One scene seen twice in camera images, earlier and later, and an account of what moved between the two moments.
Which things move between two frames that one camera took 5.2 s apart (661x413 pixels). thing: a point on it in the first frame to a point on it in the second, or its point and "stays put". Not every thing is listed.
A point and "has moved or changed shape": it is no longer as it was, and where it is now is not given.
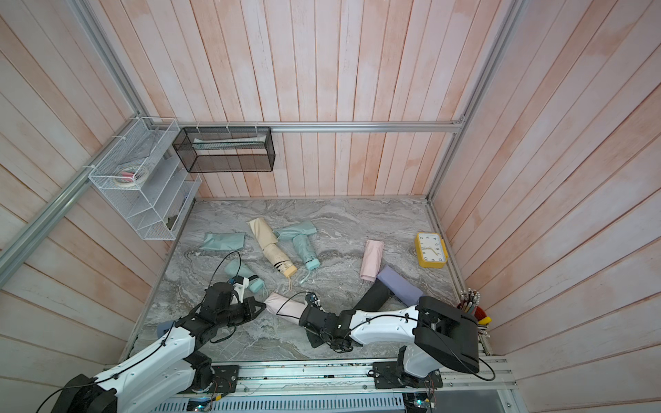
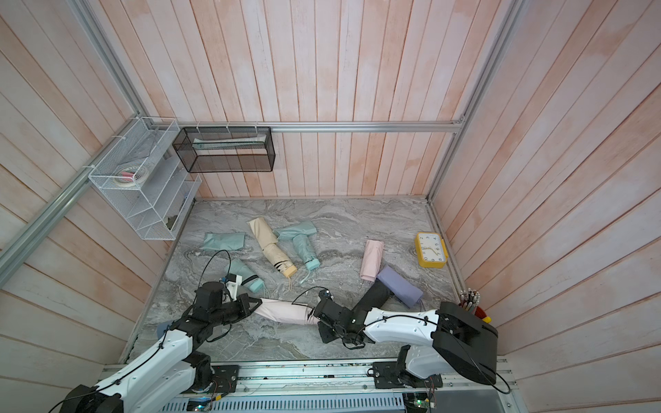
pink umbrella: x=285 y=307 has moved or changed shape
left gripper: x=249 y=302 stays put
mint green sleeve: x=224 y=241 stays put
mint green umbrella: x=234 y=267 stays put
